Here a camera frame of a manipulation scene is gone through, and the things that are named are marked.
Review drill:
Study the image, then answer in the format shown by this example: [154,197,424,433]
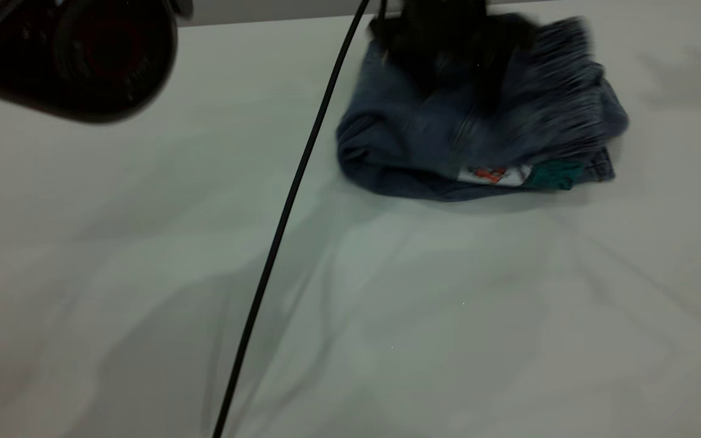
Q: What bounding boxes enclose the blue denim shorts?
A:
[335,15,630,203]

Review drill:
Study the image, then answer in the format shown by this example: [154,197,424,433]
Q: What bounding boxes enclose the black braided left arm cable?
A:
[212,0,372,438]

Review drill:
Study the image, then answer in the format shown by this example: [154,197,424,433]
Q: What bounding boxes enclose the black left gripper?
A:
[368,0,538,116]

